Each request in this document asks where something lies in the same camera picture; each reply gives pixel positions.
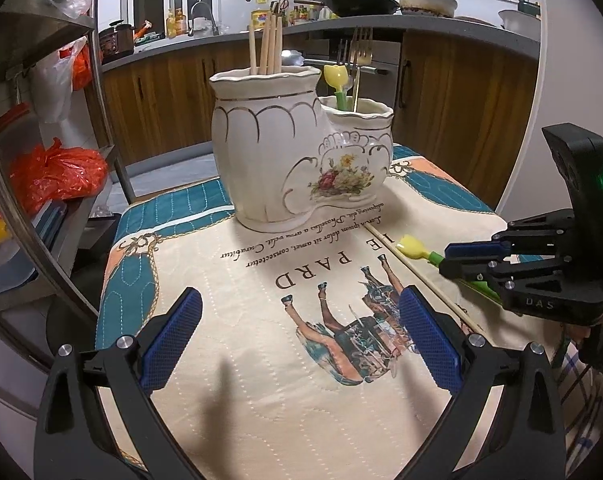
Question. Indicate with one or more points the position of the grey kitchen countertop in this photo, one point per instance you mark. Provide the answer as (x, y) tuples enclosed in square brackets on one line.
[(456, 27)]

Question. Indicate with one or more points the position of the black wok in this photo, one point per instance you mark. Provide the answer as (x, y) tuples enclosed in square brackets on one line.
[(361, 4)]

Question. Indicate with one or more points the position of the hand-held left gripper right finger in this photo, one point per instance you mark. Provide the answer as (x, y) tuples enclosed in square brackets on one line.
[(431, 340)]

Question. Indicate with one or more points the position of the small red plastic bag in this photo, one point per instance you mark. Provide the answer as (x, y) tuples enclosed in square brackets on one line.
[(79, 67)]

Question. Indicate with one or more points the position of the metal shelf rack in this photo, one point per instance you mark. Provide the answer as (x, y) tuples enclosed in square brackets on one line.
[(31, 35)]

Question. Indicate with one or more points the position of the built-in oven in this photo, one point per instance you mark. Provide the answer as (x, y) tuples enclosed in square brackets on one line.
[(381, 50)]

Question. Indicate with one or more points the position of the white floral ceramic utensil holder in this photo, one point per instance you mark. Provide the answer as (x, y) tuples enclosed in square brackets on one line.
[(261, 160)]

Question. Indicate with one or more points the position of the printed teal-bordered table mat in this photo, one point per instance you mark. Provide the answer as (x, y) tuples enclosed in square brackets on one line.
[(241, 360)]

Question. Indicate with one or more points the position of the white plastic bag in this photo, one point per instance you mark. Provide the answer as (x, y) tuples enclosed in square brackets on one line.
[(51, 95)]

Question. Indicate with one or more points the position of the sauce bottles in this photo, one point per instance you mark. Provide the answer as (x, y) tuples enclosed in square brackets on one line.
[(306, 14)]

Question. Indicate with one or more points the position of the kitchen faucet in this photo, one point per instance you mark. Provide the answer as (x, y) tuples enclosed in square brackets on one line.
[(204, 10)]

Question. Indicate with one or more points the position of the white cooking pot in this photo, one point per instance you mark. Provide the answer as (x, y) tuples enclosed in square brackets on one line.
[(426, 4)]

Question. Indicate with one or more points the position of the wooden kitchen cabinets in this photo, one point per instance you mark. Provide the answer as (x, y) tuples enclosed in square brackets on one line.
[(456, 110)]

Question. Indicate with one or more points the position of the silver fork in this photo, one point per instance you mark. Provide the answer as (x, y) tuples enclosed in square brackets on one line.
[(342, 62)]

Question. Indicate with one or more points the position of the yellow jar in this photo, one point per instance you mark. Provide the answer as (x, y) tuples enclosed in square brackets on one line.
[(259, 19)]

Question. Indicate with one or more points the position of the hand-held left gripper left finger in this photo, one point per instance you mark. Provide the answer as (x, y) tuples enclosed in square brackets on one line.
[(174, 340)]

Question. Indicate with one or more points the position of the white bowl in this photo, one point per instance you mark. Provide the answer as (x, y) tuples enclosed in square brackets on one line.
[(519, 22)]

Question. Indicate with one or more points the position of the dark pressure cooker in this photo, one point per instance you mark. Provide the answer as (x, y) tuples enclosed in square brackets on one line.
[(116, 40)]

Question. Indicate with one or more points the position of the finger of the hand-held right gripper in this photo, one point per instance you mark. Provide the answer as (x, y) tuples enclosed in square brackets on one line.
[(476, 251), (476, 271)]

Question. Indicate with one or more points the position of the person's plaid clothing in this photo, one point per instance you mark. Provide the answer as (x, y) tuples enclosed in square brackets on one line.
[(581, 410)]

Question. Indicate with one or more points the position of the large red plastic bag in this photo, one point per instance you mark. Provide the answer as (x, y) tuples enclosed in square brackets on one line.
[(61, 175)]

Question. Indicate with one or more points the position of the yellow oil bottles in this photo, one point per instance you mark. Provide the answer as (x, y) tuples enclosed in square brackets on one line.
[(175, 24)]

